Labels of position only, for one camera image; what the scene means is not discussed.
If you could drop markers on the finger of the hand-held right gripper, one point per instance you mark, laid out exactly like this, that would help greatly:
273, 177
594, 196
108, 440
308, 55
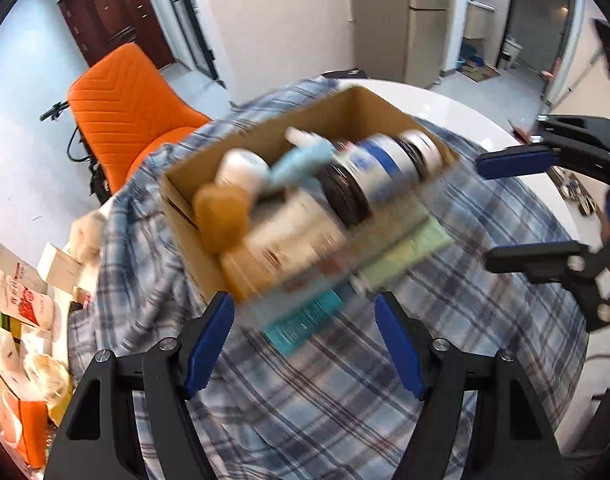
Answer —
515, 165
535, 262

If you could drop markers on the orange tissue box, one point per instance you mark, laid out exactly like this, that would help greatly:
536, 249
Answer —
32, 432

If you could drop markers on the pair of shoes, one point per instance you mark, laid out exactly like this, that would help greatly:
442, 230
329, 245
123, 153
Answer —
580, 195

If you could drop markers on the black scooter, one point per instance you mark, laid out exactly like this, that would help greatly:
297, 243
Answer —
77, 145

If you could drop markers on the small white box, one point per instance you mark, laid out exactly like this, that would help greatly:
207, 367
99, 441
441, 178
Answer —
60, 266

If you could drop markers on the pale green tube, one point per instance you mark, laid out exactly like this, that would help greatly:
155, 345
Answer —
410, 250

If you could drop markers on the teal blue tube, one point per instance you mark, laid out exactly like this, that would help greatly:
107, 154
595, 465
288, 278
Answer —
305, 322

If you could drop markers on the cream plush toy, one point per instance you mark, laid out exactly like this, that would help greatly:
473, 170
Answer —
87, 235

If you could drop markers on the blue basin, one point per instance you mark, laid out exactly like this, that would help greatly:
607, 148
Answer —
470, 61

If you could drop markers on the black framed glass door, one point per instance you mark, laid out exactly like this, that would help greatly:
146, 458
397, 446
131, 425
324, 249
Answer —
190, 15

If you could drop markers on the beige refrigerator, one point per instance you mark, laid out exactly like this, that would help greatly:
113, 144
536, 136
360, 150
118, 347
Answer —
430, 20

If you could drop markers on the red and white milk bottle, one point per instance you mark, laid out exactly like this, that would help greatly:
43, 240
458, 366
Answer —
27, 300

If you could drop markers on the light blue tube white cap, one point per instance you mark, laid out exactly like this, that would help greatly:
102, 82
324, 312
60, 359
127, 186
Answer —
305, 157

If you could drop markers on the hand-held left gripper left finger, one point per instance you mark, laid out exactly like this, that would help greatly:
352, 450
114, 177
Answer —
210, 345

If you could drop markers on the orange padded chair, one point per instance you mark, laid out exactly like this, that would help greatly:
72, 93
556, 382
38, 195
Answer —
125, 110

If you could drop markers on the dark bottle with blue label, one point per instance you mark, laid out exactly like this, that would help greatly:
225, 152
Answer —
380, 165

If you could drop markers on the white labelled bottle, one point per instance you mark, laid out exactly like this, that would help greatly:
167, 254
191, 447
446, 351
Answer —
295, 230

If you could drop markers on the white round bottle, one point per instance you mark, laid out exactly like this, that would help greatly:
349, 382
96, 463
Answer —
242, 170

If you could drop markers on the printed cardboard box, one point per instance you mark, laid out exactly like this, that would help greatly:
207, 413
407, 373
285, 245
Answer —
365, 115

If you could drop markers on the dark red entrance door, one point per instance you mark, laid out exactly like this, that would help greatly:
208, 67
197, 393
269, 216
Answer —
115, 10

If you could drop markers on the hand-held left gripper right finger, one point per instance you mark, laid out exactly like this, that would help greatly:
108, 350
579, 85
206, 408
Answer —
400, 345

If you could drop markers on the patterned doormat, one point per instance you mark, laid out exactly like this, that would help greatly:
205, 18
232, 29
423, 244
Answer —
480, 72

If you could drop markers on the blue plaid cloth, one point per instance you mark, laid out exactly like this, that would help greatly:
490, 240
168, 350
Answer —
310, 410

